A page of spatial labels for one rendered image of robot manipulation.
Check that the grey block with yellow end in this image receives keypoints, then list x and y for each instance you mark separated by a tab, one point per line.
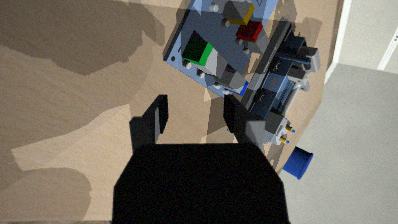
236	11

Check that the grey block with blue end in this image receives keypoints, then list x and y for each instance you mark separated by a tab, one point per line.
233	81

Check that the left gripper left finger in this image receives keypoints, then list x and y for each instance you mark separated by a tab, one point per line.
147	128

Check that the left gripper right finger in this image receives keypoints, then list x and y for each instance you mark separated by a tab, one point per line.
246	127

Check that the grey block with green end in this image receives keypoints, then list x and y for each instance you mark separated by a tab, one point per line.
204	57

